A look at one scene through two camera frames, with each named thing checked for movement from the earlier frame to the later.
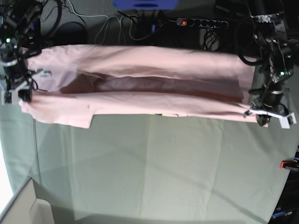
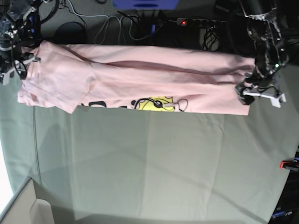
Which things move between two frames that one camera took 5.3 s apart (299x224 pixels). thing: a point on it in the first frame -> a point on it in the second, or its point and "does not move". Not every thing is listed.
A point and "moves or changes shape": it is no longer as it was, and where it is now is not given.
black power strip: [202, 23] does not move
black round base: [71, 33] does not move
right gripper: [263, 112] -> [246, 92]
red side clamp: [290, 165] does not move
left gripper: [24, 91] -> [18, 66]
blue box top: [146, 4] does not move
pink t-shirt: [72, 83] moves or changes shape
